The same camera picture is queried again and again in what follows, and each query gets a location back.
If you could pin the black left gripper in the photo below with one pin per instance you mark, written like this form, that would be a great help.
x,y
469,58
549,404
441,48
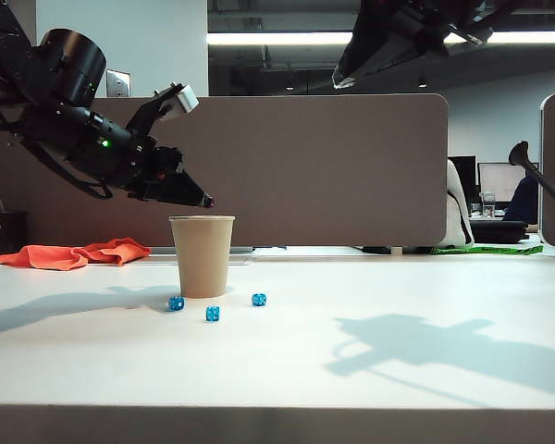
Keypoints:
x,y
155,162

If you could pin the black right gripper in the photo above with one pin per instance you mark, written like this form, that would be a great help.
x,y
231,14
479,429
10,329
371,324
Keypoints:
x,y
421,16

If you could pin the purple die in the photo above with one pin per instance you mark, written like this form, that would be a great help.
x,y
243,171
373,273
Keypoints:
x,y
209,202

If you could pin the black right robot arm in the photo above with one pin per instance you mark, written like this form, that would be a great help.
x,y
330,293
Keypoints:
x,y
499,9

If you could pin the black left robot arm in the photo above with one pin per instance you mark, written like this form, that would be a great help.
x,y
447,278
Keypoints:
x,y
69,60

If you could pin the brown paper cup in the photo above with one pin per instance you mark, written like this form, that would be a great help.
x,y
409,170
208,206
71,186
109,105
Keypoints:
x,y
202,259

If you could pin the blue die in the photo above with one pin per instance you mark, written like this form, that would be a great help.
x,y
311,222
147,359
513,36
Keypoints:
x,y
259,299
176,303
213,313

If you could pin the wide brown desk partition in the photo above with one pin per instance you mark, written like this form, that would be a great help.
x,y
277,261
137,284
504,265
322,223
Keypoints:
x,y
305,162

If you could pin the orange cloth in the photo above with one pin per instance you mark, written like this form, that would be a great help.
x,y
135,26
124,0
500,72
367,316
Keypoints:
x,y
74,254

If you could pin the black computer monitor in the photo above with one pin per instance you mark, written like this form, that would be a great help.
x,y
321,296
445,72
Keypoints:
x,y
464,176

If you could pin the lit white computer monitor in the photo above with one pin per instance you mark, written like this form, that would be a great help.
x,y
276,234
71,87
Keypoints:
x,y
497,180

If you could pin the clear drinking glass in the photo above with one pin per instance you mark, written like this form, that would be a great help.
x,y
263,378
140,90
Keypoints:
x,y
488,205

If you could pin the white partition foot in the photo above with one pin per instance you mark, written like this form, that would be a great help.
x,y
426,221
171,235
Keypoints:
x,y
396,251

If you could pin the seated person in dark top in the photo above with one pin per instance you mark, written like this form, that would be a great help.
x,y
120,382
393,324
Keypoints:
x,y
522,203

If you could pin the black cushion bag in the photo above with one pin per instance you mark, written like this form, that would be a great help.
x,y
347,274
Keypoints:
x,y
497,231

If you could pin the green tape strip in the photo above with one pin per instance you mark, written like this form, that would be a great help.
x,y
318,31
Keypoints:
x,y
485,250

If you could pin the silver partition base rail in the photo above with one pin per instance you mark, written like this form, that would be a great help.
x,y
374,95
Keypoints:
x,y
245,250

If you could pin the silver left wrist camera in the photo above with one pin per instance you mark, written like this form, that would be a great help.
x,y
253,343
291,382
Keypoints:
x,y
185,99

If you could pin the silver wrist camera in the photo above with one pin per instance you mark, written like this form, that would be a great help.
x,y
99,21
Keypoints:
x,y
472,33
185,99

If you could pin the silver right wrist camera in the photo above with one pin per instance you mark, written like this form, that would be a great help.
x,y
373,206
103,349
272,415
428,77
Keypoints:
x,y
472,33

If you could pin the metal wall outlet plate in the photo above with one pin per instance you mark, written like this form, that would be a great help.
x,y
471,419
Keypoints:
x,y
120,85

